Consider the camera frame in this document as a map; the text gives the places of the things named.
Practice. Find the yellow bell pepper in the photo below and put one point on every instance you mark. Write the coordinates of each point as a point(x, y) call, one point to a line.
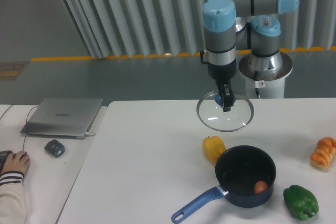
point(213, 147)

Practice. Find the white striped sleeve forearm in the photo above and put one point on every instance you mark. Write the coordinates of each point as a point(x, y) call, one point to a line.
point(13, 204)

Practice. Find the green bell pepper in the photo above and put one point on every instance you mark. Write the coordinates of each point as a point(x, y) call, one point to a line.
point(301, 203)

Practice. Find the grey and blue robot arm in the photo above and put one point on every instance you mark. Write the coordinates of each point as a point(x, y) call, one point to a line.
point(243, 36)

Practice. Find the person's hand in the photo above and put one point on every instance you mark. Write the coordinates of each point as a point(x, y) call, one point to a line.
point(16, 163)

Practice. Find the dark blue saucepan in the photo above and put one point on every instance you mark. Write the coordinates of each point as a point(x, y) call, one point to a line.
point(237, 170)

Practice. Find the black keyboard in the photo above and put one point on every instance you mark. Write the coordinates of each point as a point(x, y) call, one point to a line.
point(3, 157)

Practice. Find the grey closed laptop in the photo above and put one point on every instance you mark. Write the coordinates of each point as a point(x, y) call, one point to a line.
point(63, 118)

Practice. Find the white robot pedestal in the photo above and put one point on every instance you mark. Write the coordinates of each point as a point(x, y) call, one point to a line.
point(265, 76)

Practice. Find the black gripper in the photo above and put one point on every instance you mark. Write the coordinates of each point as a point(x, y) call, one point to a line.
point(222, 75)

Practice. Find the glass pot lid blue knob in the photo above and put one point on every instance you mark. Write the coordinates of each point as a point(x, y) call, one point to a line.
point(212, 114)

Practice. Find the orange braided bread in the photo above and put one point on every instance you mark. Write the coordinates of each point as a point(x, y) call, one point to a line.
point(323, 153)

